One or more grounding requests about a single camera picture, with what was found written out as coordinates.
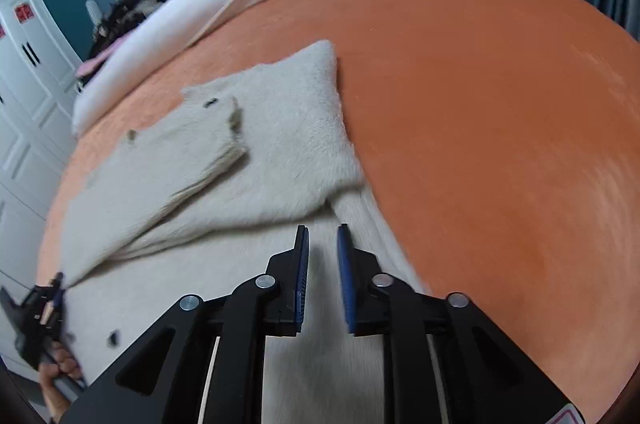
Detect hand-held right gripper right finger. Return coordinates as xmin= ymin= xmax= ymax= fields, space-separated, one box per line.
xmin=336 ymin=223 xmax=587 ymax=424

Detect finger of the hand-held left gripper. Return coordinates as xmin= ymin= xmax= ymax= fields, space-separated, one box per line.
xmin=46 ymin=272 xmax=66 ymax=311

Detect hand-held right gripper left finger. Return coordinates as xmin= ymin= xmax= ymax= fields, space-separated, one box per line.
xmin=60 ymin=224 xmax=311 ymax=424

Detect cream fuzzy sweater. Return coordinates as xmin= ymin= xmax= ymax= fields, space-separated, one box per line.
xmin=54 ymin=39 xmax=437 ymax=424

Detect pile of dark clothes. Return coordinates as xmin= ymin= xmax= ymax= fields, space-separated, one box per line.
xmin=87 ymin=0 xmax=173 ymax=60

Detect person's left hand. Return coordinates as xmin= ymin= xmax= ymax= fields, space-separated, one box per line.
xmin=39 ymin=343 xmax=84 ymax=405

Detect white wardrobe doors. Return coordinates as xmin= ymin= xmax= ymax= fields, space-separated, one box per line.
xmin=0 ymin=0 xmax=87 ymax=289

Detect orange bed blanket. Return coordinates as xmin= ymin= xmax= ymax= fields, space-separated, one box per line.
xmin=34 ymin=0 xmax=640 ymax=424

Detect pink cloth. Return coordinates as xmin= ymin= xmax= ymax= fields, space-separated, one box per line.
xmin=75 ymin=34 xmax=132 ymax=78

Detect white duvet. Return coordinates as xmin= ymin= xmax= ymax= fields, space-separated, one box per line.
xmin=71 ymin=0 xmax=453 ymax=135

